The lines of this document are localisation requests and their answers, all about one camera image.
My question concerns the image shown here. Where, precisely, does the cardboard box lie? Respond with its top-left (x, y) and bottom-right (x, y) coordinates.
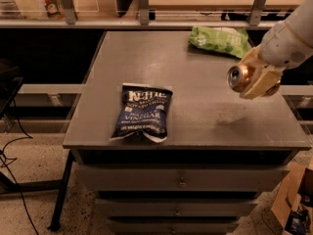
top-left (271, 159), bottom-right (313, 235)

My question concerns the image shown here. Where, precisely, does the black table leg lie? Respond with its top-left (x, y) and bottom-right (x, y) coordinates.
top-left (48, 152), bottom-right (74, 232)

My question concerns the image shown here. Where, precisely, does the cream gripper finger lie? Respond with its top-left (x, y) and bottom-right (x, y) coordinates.
top-left (240, 69), bottom-right (283, 100)
top-left (238, 55), bottom-right (257, 69)

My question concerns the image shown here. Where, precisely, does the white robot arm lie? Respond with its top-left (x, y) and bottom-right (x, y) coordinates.
top-left (240, 0), bottom-right (313, 99)

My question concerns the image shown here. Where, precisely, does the grey drawer cabinet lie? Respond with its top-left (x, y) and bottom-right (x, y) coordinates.
top-left (64, 31), bottom-right (310, 235)

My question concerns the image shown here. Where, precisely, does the blue chip bag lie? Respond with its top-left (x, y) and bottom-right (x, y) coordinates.
top-left (111, 83), bottom-right (173, 143)

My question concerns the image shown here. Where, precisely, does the green chip bag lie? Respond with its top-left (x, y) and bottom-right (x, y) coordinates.
top-left (189, 26), bottom-right (248, 59)

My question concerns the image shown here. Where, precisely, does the black floor cable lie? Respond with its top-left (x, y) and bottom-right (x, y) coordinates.
top-left (0, 98), bottom-right (40, 235)

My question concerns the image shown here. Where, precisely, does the orange soda can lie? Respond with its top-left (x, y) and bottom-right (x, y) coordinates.
top-left (226, 64), bottom-right (282, 97)

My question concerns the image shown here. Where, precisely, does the metal shelf rail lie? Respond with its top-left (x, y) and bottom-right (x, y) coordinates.
top-left (0, 0), bottom-right (304, 30)

